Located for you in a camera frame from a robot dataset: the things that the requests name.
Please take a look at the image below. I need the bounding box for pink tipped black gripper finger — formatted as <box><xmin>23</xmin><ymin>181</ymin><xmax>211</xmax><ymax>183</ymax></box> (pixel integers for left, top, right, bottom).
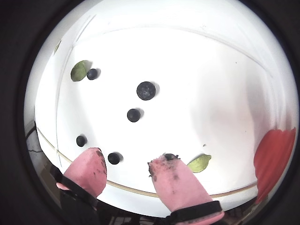
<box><xmin>147</xmin><ymin>153</ymin><xmax>225</xmax><ymax>225</ymax></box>
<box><xmin>49</xmin><ymin>147</ymin><xmax>108</xmax><ymax>225</ymax></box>

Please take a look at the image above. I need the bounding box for red collapsible silicone cup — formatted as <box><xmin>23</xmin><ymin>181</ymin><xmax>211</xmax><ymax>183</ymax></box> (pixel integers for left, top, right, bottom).
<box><xmin>253</xmin><ymin>127</ymin><xmax>297</xmax><ymax>205</ymax></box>

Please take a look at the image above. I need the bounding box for small dark blueberry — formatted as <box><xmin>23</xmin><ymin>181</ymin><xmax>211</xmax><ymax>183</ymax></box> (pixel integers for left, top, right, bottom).
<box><xmin>127</xmin><ymin>108</ymin><xmax>141</xmax><ymax>123</ymax></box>
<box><xmin>86</xmin><ymin>68</ymin><xmax>98</xmax><ymax>81</ymax></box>

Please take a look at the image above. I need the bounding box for white paper sheet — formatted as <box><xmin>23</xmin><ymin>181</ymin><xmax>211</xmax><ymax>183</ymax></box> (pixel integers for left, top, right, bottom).
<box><xmin>35</xmin><ymin>27</ymin><xmax>291</xmax><ymax>197</ymax></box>

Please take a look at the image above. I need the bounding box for small green leaf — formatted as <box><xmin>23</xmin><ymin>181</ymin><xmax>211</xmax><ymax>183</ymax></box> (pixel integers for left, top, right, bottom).
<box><xmin>53</xmin><ymin>41</ymin><xmax>62</xmax><ymax>56</ymax></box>

